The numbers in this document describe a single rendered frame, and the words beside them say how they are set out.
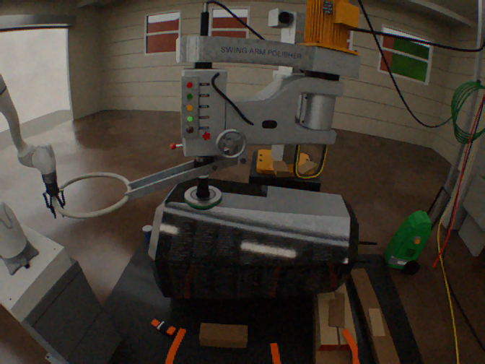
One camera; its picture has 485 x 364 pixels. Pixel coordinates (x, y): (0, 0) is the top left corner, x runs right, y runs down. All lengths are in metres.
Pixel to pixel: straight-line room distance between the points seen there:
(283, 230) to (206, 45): 1.00
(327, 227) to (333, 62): 0.89
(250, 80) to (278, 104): 6.10
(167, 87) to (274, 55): 7.21
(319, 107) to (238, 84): 6.13
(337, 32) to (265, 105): 0.56
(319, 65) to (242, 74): 6.15
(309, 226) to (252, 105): 0.70
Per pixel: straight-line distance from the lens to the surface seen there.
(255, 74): 7.30
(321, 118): 1.40
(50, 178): 1.42
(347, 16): 1.37
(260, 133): 1.25
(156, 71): 8.45
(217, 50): 1.13
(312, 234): 1.38
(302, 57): 1.27
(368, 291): 2.18
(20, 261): 1.20
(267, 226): 1.34
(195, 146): 1.19
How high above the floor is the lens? 1.60
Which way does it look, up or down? 27 degrees down
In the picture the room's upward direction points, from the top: 3 degrees clockwise
